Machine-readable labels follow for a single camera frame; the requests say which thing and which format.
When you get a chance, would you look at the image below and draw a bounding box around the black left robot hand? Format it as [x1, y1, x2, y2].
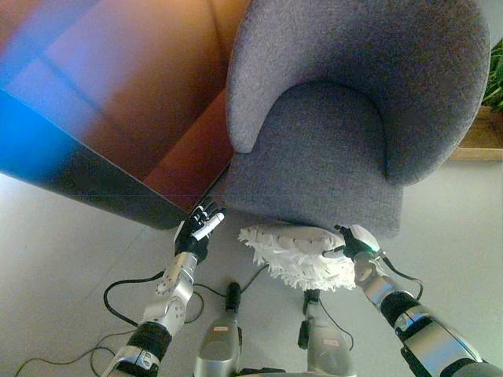
[174, 202, 227, 265]

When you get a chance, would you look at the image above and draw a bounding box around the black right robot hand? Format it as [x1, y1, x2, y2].
[323, 224, 383, 262]

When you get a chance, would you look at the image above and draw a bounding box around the white fluffy duster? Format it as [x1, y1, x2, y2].
[238, 224, 357, 293]

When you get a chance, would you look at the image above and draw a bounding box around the silver left robot leg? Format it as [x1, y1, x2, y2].
[193, 282, 243, 377]

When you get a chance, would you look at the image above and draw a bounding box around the silver robot leg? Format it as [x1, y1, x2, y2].
[297, 289, 351, 376]
[193, 282, 243, 377]

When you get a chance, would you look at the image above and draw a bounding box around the silver right robot leg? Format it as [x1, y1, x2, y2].
[297, 289, 351, 376]

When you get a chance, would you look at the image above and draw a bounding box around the grey fabric armchair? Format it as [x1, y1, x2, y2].
[209, 0, 492, 240]

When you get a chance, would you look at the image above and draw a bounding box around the dark table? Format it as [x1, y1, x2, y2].
[0, 88, 193, 231]

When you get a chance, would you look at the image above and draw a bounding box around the wooden planter box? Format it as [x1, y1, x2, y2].
[449, 104, 503, 161]

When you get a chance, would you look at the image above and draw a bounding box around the wooden cabinet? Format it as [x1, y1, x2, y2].
[0, 0, 252, 199]

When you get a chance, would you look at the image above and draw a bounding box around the green plant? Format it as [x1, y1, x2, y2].
[481, 37, 503, 109]

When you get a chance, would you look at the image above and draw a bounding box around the black cable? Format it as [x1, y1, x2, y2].
[103, 270, 167, 327]
[383, 254, 424, 299]

